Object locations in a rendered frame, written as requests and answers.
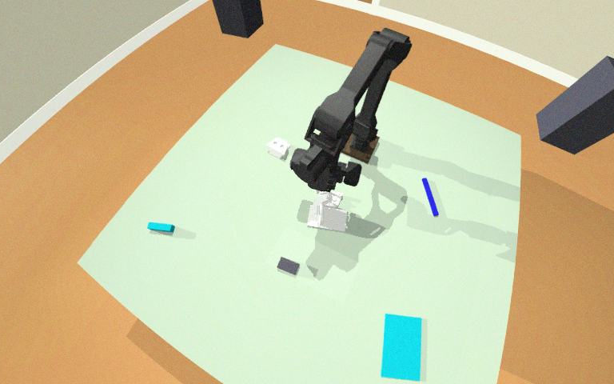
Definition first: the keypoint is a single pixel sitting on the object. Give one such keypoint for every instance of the cyan rectangular block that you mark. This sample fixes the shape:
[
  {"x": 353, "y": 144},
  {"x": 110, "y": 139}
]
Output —
[{"x": 161, "y": 226}]

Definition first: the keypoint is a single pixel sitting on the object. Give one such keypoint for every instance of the blue flat bar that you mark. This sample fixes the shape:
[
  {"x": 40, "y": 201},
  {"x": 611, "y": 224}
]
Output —
[{"x": 430, "y": 197}]

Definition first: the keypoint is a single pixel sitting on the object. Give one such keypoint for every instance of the cyan flat rectangular plate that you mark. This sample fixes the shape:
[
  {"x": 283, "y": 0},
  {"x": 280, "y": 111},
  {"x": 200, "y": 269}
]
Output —
[{"x": 402, "y": 347}]

